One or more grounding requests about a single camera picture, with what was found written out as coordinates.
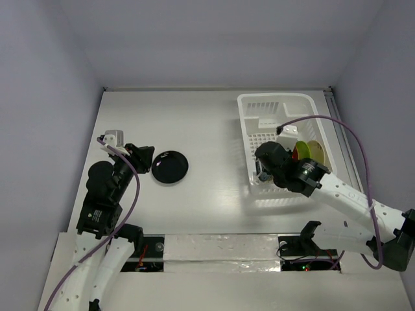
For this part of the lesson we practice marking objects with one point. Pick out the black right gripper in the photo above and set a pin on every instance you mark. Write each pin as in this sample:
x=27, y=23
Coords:
x=266, y=154

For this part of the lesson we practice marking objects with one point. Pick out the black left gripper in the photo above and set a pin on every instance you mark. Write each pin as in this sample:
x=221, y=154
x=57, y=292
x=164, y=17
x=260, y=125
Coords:
x=141, y=155

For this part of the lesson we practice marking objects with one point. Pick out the orange plate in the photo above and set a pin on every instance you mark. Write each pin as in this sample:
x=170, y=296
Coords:
x=295, y=154

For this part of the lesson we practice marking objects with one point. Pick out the black plate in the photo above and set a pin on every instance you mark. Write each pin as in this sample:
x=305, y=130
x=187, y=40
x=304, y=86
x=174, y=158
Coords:
x=169, y=167

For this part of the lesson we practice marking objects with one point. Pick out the green plate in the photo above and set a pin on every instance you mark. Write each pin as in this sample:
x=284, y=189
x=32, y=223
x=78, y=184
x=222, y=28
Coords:
x=303, y=149

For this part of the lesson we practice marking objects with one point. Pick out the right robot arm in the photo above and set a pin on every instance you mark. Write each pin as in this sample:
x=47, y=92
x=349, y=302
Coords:
x=385, y=233

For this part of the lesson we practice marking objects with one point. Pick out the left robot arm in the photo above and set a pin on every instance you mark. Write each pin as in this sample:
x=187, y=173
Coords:
x=104, y=240

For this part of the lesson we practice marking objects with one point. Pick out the foil covered base bar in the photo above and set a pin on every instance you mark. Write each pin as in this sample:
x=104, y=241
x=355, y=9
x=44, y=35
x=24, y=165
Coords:
x=234, y=253

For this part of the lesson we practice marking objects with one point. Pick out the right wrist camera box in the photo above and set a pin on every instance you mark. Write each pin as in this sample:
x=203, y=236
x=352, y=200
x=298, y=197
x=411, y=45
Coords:
x=287, y=134

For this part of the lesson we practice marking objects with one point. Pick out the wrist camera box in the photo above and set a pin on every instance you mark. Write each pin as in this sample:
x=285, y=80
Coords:
x=287, y=134
x=112, y=140

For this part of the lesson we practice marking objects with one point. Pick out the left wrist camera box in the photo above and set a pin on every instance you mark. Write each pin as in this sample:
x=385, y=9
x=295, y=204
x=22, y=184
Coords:
x=112, y=140

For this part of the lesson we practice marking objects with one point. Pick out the aluminium side rail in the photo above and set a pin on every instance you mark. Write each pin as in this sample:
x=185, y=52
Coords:
x=340, y=131

